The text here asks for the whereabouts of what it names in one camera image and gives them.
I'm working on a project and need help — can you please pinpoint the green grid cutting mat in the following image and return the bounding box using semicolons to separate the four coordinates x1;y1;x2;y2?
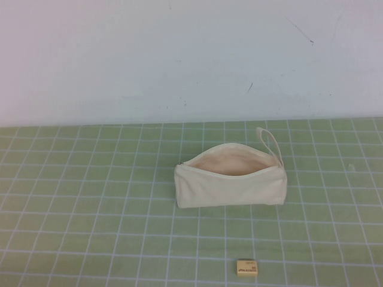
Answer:
0;118;383;287

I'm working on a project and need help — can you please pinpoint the cream fabric pencil case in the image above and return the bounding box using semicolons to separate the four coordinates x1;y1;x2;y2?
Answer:
174;127;288;209

